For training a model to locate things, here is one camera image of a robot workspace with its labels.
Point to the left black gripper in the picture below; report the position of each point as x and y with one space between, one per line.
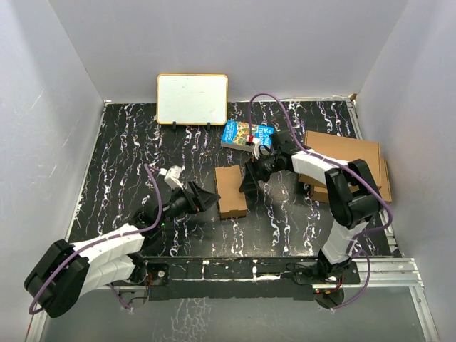
199 200

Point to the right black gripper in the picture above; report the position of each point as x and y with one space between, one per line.
254 172

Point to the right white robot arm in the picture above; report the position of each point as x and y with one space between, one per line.
353 196

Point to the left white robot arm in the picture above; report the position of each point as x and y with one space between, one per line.
67 271

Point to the blue illustrated book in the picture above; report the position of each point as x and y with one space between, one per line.
236 135

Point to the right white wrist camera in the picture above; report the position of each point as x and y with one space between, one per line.
255 146

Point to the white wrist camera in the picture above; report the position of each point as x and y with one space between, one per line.
255 146
172 177

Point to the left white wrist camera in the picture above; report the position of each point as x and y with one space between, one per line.
172 177

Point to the white board with wooden frame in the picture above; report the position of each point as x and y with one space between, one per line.
192 99

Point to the aluminium frame rail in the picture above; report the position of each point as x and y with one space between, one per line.
388 305

